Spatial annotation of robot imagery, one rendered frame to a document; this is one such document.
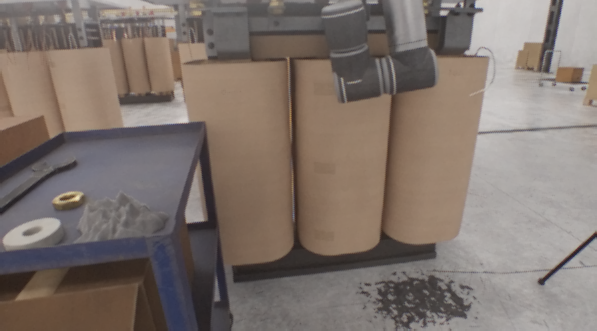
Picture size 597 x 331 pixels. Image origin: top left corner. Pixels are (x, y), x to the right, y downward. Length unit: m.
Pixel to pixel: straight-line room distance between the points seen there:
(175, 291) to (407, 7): 0.78
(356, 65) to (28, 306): 0.79
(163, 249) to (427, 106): 1.14
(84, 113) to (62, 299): 2.73
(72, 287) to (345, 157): 0.99
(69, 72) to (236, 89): 2.22
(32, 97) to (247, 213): 2.51
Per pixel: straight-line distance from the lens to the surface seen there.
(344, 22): 0.80
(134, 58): 6.94
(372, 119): 1.25
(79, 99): 3.20
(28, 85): 3.41
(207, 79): 1.15
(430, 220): 1.58
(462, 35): 1.42
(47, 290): 0.59
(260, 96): 1.15
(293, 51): 1.27
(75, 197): 0.68
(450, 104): 1.39
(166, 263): 0.48
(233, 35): 1.17
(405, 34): 0.86
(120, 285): 0.54
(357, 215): 1.41
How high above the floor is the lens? 1.15
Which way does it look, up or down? 19 degrees down
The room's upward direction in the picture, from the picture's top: 1 degrees counter-clockwise
